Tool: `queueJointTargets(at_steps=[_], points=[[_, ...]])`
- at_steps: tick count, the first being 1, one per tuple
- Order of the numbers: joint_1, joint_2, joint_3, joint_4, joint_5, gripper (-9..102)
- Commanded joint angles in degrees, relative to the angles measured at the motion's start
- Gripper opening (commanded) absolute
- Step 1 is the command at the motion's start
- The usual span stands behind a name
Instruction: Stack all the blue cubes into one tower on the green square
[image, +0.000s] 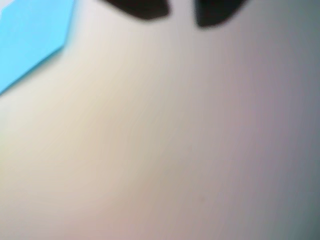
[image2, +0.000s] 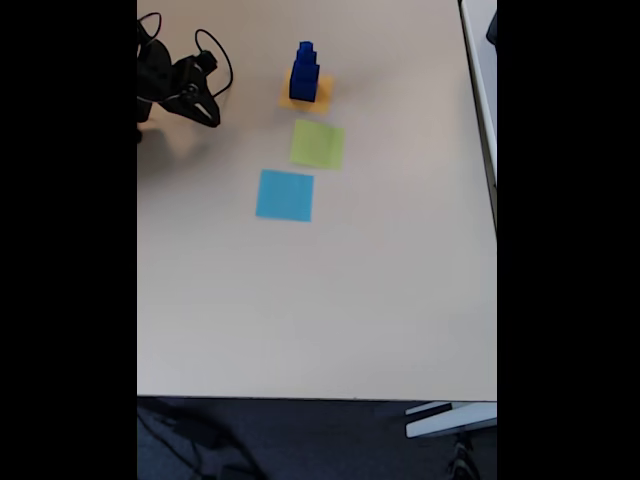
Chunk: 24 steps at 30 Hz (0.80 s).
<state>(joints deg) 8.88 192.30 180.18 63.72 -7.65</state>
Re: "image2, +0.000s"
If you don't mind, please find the large blue cube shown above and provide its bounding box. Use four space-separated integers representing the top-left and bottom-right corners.
288 65 321 104

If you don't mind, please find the orange paper square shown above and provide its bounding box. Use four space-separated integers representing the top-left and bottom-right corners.
277 68 335 116

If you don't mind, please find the green paper square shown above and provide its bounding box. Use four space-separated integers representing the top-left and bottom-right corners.
289 118 347 172

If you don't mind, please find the light blue paper square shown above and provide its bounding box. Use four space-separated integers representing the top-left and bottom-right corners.
255 168 316 224

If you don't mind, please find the white neighbouring table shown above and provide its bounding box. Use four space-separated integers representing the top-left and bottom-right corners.
458 0 498 234

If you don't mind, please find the white table foot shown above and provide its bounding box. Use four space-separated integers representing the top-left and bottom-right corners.
404 400 498 440

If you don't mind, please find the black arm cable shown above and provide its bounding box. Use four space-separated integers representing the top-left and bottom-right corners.
137 11 163 47

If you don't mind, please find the black floor cable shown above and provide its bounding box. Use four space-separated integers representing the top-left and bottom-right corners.
137 403 264 480

